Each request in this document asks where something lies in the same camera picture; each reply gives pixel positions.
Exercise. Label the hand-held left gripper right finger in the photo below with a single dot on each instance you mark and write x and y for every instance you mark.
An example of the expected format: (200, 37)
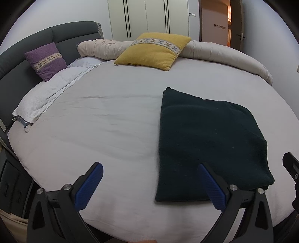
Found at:
(212, 187)

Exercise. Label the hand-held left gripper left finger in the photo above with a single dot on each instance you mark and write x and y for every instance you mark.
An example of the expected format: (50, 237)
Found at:
(90, 187)

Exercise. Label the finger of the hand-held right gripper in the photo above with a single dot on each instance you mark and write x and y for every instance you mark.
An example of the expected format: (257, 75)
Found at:
(290, 166)
(296, 199)

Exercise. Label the dark green knitted sweater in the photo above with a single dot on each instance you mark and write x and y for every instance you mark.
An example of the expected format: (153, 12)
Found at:
(205, 144)

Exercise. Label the bed with white sheet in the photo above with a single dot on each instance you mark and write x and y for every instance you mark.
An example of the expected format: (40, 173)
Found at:
(105, 130)

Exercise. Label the dark nightstand with drawers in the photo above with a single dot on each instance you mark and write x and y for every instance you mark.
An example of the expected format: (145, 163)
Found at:
(11, 184)

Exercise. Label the white folded blanket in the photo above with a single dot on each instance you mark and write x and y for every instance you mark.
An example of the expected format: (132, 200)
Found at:
(56, 88)

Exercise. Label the beige rolled duvet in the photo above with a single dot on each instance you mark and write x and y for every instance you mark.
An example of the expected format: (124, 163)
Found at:
(222, 52)

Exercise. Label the purple patterned pillow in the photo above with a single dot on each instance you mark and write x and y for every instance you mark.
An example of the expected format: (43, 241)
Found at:
(45, 60)

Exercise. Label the yellow patterned pillow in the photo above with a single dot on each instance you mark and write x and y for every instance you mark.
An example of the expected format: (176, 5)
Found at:
(151, 52)

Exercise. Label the brown wooden door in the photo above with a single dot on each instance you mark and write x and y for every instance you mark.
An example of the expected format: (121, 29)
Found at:
(237, 23)

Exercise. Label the dark grey headboard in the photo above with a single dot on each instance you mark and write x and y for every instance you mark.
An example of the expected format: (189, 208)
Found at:
(28, 46)

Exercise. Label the white wardrobe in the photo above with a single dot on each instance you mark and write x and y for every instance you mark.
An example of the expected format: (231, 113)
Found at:
(149, 16)

